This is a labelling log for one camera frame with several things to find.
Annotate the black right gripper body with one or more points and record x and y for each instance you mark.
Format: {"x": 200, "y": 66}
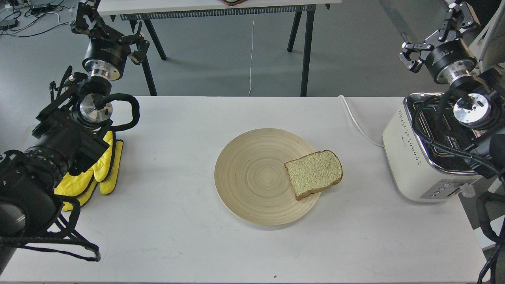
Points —
{"x": 449, "y": 62}

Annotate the cream and chrome toaster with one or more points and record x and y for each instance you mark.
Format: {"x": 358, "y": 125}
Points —
{"x": 423, "y": 173}

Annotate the yellow oven mitt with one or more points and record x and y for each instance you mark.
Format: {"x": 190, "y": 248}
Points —
{"x": 103, "y": 174}

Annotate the round wooden plate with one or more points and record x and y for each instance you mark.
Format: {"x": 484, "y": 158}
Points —
{"x": 251, "y": 179}

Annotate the white background table black legs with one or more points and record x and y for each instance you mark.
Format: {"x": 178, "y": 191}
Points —
{"x": 147, "y": 10}

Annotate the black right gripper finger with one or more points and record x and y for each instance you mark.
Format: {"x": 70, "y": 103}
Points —
{"x": 460, "y": 18}
{"x": 413, "y": 56}

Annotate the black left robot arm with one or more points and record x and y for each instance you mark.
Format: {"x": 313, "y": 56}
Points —
{"x": 69, "y": 141}

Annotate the slice of bread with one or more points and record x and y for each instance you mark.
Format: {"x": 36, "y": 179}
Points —
{"x": 314, "y": 173}

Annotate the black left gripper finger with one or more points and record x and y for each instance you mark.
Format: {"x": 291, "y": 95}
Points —
{"x": 139, "y": 55}
{"x": 88, "y": 21}

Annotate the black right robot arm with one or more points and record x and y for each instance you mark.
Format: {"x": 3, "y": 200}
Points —
{"x": 485, "y": 155}

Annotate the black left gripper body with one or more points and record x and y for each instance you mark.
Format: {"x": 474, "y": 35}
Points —
{"x": 111, "y": 54}

